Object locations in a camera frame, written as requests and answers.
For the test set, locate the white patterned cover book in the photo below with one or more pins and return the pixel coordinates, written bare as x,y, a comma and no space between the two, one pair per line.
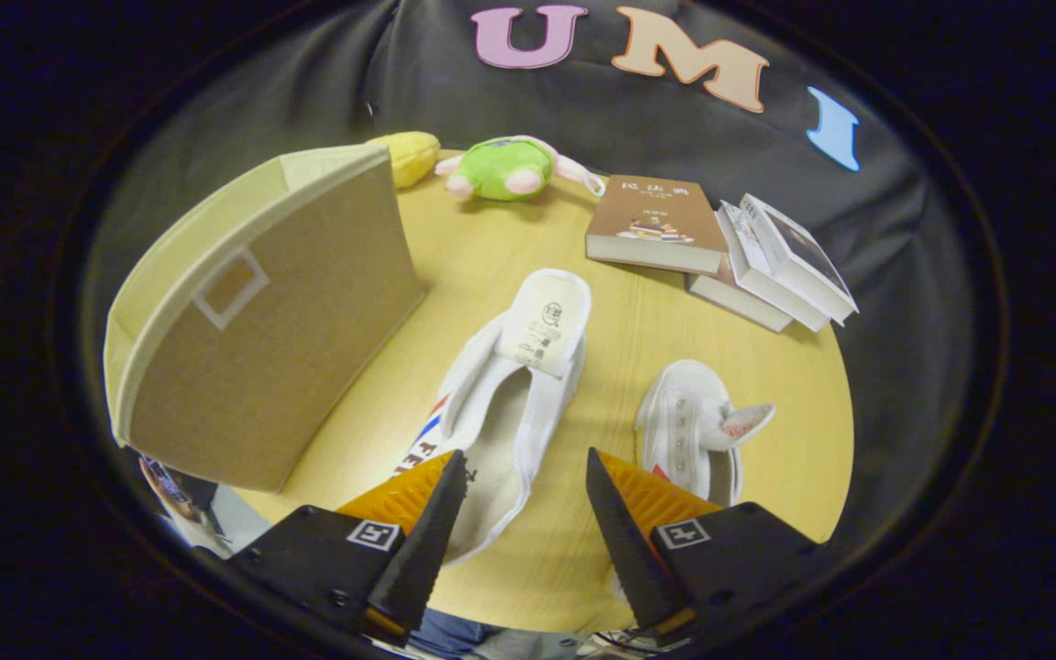
748,266

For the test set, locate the green and pink plush toy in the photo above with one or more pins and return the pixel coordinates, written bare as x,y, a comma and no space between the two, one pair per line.
500,170

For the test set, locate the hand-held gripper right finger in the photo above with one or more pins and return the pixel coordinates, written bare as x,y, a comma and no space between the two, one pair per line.
629,550

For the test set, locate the brown cover book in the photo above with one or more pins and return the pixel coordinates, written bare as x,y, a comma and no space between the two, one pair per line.
656,215

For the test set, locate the reddish brown book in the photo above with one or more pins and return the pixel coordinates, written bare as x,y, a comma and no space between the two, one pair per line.
730,295

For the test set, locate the white canvas shoe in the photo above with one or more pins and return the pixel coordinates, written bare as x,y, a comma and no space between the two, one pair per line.
510,431
688,422

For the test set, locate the yellow plush toy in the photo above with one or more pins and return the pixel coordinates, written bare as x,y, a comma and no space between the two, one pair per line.
413,156

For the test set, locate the person's blue trousers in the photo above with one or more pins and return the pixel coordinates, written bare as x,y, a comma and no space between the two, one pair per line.
445,634

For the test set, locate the beige fabric storage box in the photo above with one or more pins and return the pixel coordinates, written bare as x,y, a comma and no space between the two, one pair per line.
262,367

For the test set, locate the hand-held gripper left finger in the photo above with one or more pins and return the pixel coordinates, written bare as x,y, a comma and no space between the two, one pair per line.
423,550

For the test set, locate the white portrait cover book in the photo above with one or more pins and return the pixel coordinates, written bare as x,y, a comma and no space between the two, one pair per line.
798,252

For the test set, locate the black backdrop cloth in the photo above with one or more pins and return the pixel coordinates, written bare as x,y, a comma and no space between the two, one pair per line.
583,119

